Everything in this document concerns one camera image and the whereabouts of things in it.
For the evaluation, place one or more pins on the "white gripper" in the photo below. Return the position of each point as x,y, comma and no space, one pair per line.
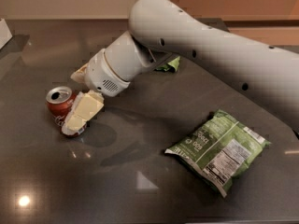
101,74

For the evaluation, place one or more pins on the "white box at left edge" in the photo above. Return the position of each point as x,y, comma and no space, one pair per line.
5,34

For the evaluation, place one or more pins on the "large green chip bag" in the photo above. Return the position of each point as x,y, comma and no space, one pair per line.
220,150

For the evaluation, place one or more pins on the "red coke can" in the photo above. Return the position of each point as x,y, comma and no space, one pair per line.
59,101

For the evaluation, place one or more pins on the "small green snack bag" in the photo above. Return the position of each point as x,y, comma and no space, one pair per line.
171,66

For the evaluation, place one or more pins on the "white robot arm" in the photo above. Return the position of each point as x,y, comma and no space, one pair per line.
158,30

